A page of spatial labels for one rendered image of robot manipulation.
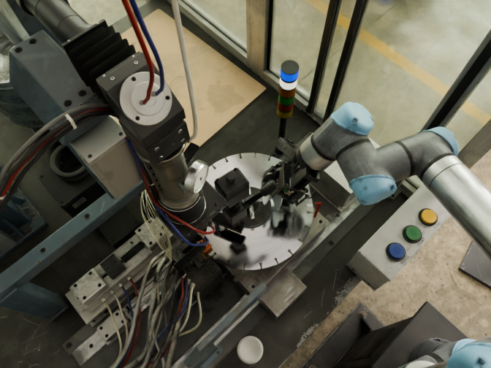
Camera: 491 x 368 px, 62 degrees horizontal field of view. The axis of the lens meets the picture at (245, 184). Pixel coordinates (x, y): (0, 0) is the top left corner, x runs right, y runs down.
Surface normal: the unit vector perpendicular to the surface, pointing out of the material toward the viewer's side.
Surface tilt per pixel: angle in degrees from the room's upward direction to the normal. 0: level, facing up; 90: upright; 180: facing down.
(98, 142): 0
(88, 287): 0
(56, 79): 0
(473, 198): 28
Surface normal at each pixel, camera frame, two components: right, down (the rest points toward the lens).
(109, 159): 0.69, 0.65
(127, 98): 0.47, 0.16
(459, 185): -0.48, -0.42
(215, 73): -0.01, -0.43
